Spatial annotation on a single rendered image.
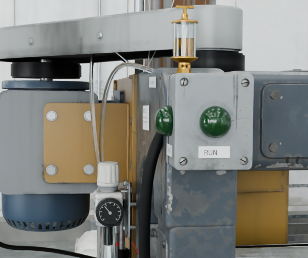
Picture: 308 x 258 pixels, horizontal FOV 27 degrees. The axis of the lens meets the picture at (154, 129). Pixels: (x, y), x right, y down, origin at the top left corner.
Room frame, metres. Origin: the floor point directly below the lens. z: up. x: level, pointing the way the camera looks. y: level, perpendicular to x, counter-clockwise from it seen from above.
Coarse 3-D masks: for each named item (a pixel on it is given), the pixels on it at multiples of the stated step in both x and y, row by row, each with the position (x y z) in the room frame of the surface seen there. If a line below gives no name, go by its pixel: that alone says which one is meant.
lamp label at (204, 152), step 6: (204, 150) 0.59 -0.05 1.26; (210, 150) 0.59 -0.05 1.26; (216, 150) 0.59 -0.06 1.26; (222, 150) 0.60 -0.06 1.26; (228, 150) 0.60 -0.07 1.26; (204, 156) 0.59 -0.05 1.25; (210, 156) 0.59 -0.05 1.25; (216, 156) 0.59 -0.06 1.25; (222, 156) 0.60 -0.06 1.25; (228, 156) 0.60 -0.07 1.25
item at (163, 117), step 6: (162, 108) 0.60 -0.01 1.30; (168, 108) 0.60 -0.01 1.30; (156, 114) 0.61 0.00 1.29; (162, 114) 0.60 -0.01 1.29; (168, 114) 0.60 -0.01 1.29; (156, 120) 0.60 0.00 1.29; (162, 120) 0.60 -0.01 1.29; (168, 120) 0.60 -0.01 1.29; (156, 126) 0.60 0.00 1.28; (162, 126) 0.60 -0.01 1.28; (168, 126) 0.60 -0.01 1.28; (162, 132) 0.60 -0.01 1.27; (168, 132) 0.60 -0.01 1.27
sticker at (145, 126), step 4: (144, 108) 0.79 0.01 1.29; (148, 108) 0.75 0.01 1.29; (144, 112) 0.79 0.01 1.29; (148, 112) 0.75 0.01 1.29; (144, 116) 0.79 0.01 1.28; (148, 116) 0.75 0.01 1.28; (144, 120) 0.79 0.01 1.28; (148, 120) 0.75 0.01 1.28; (144, 124) 0.79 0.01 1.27; (148, 124) 0.75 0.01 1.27; (144, 128) 0.79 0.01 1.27; (148, 128) 0.75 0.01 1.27
